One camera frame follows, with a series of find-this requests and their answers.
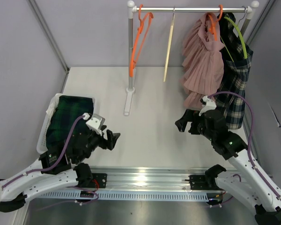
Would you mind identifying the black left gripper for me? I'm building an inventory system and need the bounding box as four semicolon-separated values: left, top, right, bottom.
76;125;120;164

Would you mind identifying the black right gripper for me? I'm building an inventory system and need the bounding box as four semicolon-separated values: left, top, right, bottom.
175;109;215;142

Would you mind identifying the green plaid skirt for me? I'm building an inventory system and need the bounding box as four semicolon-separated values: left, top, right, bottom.
46;95;94;149

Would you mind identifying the cream hanger with metal hook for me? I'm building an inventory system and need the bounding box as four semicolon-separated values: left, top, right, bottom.
163;9;175;82

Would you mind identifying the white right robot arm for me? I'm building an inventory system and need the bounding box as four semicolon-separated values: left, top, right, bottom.
175;109;281;225

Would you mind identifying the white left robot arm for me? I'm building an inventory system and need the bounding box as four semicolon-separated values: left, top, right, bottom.
0;126;120;212

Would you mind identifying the pink pleated skirt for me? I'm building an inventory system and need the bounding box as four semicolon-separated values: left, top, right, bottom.
180;13;224;109

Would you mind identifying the navy beige plaid skirt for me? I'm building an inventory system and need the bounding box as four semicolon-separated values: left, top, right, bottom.
214;12;254;130

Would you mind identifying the orange hanger holding pink skirt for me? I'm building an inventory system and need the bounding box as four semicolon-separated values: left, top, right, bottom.
207;4;223;41

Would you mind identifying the lime green hanger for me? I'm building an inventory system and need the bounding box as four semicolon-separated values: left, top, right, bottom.
219;13;253;63

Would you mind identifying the empty orange plastic hanger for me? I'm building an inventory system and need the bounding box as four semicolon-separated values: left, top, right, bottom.
129;4;155;77

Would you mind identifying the white metal clothes rack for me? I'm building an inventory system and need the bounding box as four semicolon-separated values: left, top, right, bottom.
124;0;259;116

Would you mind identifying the white cloth in basket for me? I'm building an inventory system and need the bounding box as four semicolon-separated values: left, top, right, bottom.
46;93;62;118

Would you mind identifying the white plastic basket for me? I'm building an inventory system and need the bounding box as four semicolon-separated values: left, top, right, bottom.
37;97;98;154

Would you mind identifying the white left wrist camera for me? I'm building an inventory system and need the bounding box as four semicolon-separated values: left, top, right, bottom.
82;113;105;136

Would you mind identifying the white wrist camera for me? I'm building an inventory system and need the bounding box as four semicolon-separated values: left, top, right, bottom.
82;113;105;136
199;96;216;116

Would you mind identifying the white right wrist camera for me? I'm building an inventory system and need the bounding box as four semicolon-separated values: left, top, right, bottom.
199;96;216;116

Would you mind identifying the aluminium mounting rail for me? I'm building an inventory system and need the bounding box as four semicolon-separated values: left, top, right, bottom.
90;166;207;192

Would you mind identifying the white slotted cable duct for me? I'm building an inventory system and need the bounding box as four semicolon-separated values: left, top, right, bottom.
40;190;208;202

